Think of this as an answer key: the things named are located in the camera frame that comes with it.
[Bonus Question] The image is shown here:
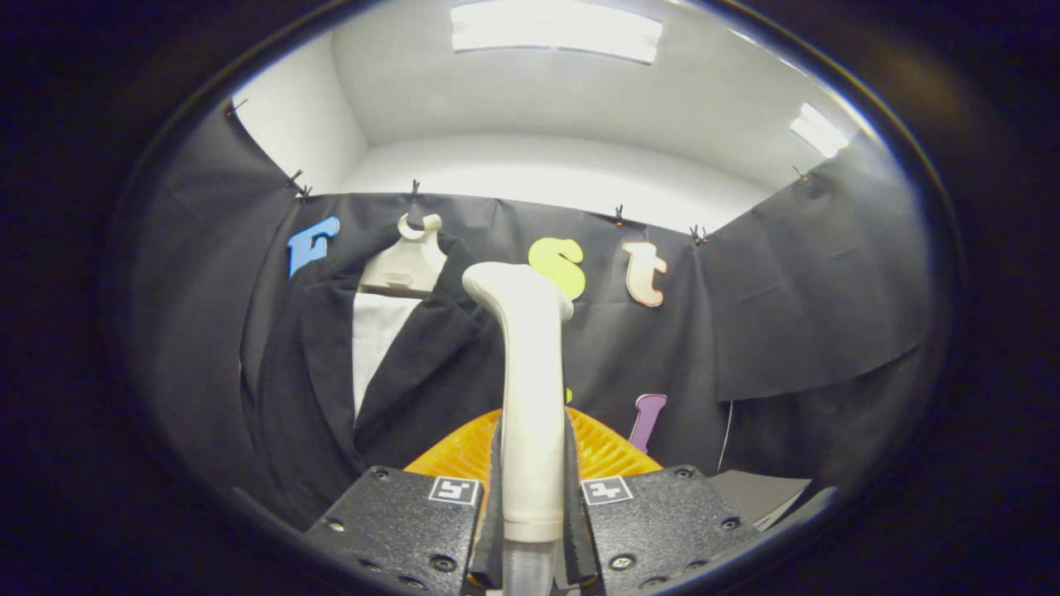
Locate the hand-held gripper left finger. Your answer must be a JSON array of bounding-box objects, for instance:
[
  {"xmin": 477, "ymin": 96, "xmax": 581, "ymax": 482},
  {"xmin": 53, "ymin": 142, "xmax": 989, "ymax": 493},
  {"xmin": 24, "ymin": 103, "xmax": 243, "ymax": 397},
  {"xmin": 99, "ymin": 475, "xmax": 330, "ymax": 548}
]
[{"xmin": 305, "ymin": 408, "xmax": 506, "ymax": 596}]

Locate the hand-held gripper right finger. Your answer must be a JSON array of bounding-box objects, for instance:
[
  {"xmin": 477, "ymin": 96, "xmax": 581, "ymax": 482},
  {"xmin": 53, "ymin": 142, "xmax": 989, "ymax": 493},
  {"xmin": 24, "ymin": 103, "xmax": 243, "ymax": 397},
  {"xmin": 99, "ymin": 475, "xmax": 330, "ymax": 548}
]
[{"xmin": 563, "ymin": 406, "xmax": 763, "ymax": 596}]

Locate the black suit jacket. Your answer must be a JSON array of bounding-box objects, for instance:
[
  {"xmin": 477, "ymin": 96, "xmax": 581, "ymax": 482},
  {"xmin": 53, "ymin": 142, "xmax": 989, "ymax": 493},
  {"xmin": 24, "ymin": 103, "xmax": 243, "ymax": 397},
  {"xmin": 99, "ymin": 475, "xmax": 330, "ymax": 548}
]
[{"xmin": 240, "ymin": 228, "xmax": 532, "ymax": 531}]

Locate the white shirt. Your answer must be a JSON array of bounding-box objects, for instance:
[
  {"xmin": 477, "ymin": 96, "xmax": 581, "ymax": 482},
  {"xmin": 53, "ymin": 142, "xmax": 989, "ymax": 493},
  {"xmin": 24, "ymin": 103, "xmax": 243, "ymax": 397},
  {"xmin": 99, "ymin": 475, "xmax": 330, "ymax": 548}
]
[{"xmin": 352, "ymin": 291, "xmax": 424, "ymax": 420}]

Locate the white garment steamer head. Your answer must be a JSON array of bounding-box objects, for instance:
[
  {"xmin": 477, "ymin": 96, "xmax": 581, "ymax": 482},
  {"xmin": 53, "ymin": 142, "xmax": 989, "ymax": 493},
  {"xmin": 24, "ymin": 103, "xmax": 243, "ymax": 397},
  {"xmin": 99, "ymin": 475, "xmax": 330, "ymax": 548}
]
[{"xmin": 461, "ymin": 262, "xmax": 575, "ymax": 544}]

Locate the black backdrop cloth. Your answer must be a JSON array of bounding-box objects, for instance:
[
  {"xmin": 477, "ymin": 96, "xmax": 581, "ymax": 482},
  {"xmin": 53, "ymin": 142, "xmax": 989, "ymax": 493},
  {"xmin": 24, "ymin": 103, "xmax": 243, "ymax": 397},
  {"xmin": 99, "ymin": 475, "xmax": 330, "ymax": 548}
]
[{"xmin": 124, "ymin": 99, "xmax": 941, "ymax": 531}]

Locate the row of black clips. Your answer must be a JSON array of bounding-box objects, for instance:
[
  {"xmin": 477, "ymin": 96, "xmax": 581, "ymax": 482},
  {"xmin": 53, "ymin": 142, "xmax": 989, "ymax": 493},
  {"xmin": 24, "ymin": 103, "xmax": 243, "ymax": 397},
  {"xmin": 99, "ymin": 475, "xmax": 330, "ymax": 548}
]
[{"xmin": 225, "ymin": 98, "xmax": 812, "ymax": 247}]

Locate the small ceiling light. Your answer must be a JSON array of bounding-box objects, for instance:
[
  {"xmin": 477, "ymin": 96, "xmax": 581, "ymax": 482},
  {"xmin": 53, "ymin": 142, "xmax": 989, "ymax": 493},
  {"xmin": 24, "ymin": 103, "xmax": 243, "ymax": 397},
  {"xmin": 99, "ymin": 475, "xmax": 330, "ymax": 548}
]
[{"xmin": 789, "ymin": 102, "xmax": 851, "ymax": 159}]

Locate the long ceiling light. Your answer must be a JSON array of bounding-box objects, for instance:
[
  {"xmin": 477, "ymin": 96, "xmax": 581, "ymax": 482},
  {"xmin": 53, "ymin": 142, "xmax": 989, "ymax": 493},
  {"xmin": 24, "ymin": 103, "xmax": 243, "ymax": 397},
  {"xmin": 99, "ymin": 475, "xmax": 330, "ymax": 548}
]
[{"xmin": 450, "ymin": 0, "xmax": 664, "ymax": 66}]

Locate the thin white cable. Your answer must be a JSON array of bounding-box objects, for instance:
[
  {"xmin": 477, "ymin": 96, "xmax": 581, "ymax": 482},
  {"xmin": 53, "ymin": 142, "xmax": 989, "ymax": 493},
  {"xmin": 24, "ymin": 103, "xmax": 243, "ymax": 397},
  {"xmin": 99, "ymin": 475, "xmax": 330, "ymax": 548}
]
[{"xmin": 715, "ymin": 400, "xmax": 736, "ymax": 473}]

